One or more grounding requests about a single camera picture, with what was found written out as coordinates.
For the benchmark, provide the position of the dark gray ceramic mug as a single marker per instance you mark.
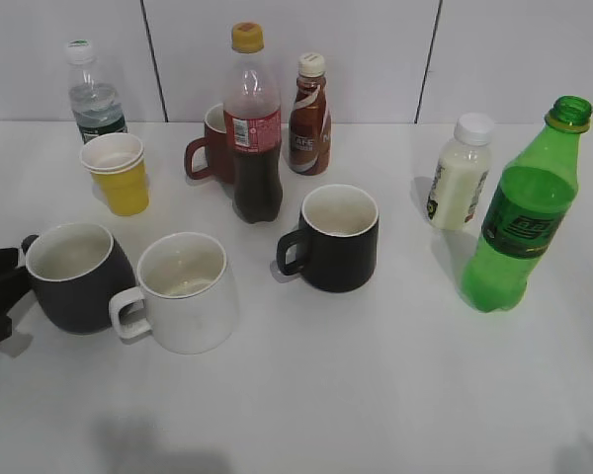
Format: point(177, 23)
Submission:
point(74, 270)

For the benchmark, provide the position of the red-brown ceramic mug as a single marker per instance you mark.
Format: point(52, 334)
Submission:
point(219, 162)

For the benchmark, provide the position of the white milk bottle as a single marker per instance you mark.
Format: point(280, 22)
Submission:
point(462, 168)

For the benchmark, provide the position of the brown coffee drink bottle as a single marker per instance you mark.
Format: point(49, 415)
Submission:
point(310, 121)

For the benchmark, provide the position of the green sprite bottle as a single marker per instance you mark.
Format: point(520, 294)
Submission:
point(534, 193)

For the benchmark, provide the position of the white ceramic mug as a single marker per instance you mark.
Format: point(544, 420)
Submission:
point(186, 296)

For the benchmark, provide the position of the clear water bottle green label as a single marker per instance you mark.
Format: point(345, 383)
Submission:
point(94, 101)

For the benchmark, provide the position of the cola bottle yellow cap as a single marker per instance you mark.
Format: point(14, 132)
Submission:
point(251, 103)

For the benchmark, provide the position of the black ceramic mug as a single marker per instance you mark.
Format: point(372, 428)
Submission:
point(335, 245)

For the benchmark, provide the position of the yellow paper cup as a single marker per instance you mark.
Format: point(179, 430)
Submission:
point(126, 190)

